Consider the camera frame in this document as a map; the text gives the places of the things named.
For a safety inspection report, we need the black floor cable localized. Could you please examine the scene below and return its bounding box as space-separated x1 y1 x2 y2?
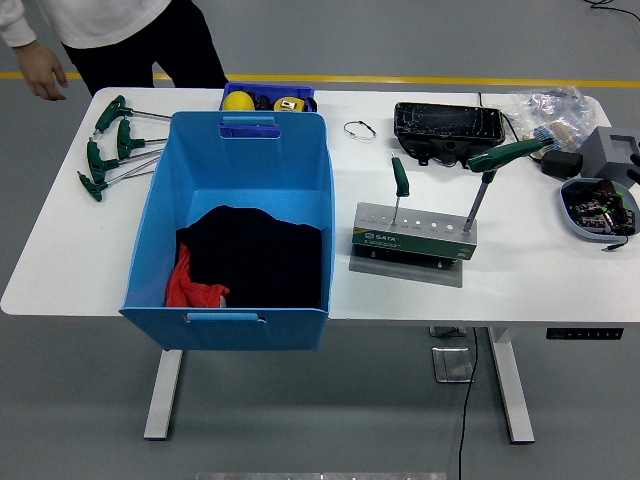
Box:
457 327 479 480

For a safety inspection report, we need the thin wire loop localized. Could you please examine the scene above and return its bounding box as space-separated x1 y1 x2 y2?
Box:
343 120 378 142

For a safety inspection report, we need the black cloth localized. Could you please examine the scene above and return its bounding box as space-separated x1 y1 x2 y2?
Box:
175 204 324 310

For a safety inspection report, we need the silver floor socket plate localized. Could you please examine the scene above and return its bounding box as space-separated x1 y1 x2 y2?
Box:
431 346 475 384

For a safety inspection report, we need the red cloth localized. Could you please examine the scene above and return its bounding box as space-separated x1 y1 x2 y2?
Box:
164 242 230 309

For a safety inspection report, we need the small dark blue bin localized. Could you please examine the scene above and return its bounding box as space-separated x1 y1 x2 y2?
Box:
218 81 318 141

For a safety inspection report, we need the black cable loop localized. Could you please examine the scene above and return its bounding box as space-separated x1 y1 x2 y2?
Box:
584 0 640 24

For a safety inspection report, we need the black power adapter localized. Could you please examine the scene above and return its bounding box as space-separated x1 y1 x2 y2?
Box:
540 150 584 180

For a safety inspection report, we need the large blue plastic bin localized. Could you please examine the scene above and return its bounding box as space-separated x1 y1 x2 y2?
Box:
118 110 335 352

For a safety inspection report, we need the large green T-handle hex key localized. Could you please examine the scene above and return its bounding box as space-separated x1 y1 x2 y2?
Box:
462 138 555 235

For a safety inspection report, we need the black adapter cord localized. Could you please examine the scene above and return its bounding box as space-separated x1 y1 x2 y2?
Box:
478 91 544 162

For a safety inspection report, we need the small green T-handle hex key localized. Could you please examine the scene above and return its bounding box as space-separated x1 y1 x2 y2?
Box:
390 152 412 225

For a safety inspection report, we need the white table leg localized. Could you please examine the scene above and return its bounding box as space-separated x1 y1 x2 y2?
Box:
487 327 536 445
143 349 184 441

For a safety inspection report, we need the person's torso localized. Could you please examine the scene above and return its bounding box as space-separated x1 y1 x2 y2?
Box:
29 0 229 96

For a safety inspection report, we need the grey square block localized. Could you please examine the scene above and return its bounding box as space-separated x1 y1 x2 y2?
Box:
579 125 640 189

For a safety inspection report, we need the dark electronic parts pile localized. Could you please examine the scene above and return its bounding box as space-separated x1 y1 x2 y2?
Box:
569 179 637 235

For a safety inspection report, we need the yellow tape measure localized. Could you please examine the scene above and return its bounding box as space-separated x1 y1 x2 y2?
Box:
272 95 307 113

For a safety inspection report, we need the grey green hex key rack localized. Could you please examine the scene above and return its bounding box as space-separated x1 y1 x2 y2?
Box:
348 201 479 289

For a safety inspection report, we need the yellow ball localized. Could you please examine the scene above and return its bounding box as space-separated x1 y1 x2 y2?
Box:
222 90 256 112

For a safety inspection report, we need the person's right hand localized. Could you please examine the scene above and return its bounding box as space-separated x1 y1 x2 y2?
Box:
17 40 69 102

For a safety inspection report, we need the black table control panel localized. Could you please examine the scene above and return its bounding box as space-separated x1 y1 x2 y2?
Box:
545 327 625 341

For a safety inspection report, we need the light blue bowl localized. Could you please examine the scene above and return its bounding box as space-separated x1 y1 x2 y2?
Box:
558 177 640 245

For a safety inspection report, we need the black plastic housing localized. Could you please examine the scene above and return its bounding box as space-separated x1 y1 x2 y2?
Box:
393 101 506 168

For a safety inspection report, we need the clear plastic bag of parts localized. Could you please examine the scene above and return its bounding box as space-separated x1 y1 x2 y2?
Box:
509 85 601 161

